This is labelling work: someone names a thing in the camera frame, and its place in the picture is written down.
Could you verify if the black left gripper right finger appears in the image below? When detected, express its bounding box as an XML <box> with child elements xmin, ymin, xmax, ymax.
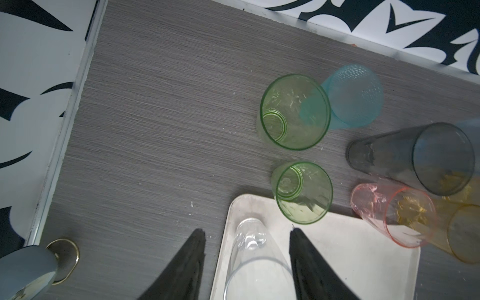
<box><xmin>289</xmin><ymin>228</ymin><xmax>358</xmax><ymax>300</ymax></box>

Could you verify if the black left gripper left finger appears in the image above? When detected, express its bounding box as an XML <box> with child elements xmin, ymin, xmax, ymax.
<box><xmin>139</xmin><ymin>228</ymin><xmax>206</xmax><ymax>300</ymax></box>

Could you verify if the beige plastic tray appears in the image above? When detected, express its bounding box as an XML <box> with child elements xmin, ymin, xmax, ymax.
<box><xmin>210</xmin><ymin>194</ymin><xmax>421</xmax><ymax>300</ymax></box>

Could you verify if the clear plastic cup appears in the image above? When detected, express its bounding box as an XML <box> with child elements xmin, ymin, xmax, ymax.
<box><xmin>223</xmin><ymin>217</ymin><xmax>296</xmax><ymax>300</ymax></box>

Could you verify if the tall green plastic cup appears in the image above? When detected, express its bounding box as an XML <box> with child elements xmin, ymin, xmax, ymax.
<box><xmin>256</xmin><ymin>74</ymin><xmax>331</xmax><ymax>151</ymax></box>

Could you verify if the dark grey plastic cup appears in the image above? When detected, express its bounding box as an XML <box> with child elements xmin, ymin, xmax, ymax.
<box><xmin>346</xmin><ymin>122</ymin><xmax>476</xmax><ymax>196</ymax></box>

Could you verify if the short green plastic cup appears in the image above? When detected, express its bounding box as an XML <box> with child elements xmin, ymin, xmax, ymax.
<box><xmin>271</xmin><ymin>161</ymin><xmax>334</xmax><ymax>225</ymax></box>

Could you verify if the pink plastic cup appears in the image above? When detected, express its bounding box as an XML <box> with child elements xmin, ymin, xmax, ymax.
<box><xmin>350</xmin><ymin>183</ymin><xmax>438</xmax><ymax>248</ymax></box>

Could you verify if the short yellow plastic cup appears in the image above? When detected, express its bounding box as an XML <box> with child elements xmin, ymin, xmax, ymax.
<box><xmin>396</xmin><ymin>196</ymin><xmax>480</xmax><ymax>264</ymax></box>

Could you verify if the tall yellow plastic cup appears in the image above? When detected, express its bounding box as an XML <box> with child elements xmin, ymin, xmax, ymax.
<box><xmin>441</xmin><ymin>172</ymin><xmax>480</xmax><ymax>206</ymax></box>

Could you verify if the teal plastic cup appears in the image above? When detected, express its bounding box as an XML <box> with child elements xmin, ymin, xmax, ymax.
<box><xmin>321</xmin><ymin>64</ymin><xmax>384</xmax><ymax>130</ymax></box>

